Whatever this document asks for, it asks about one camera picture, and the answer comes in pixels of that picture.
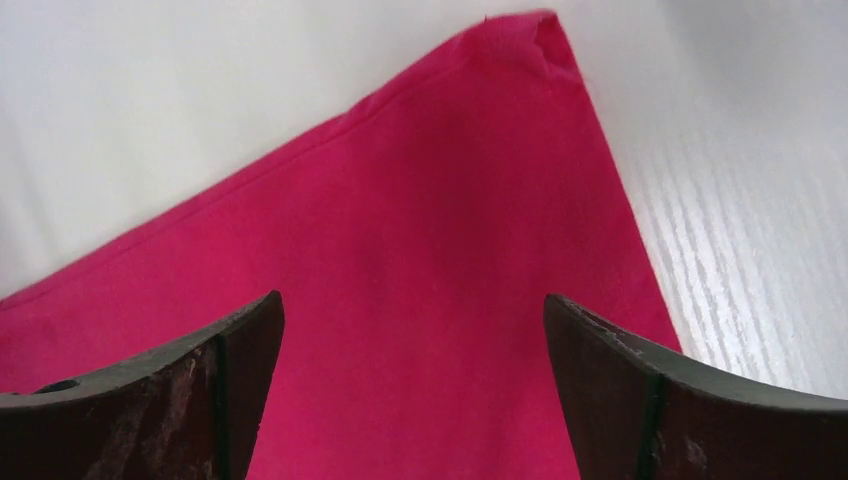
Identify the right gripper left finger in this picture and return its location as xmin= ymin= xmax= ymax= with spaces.
xmin=1 ymin=291 xmax=285 ymax=479

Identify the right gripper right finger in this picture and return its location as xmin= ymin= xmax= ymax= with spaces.
xmin=544 ymin=295 xmax=847 ymax=479

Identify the crimson red t shirt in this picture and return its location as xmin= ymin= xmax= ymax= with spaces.
xmin=1 ymin=10 xmax=679 ymax=479

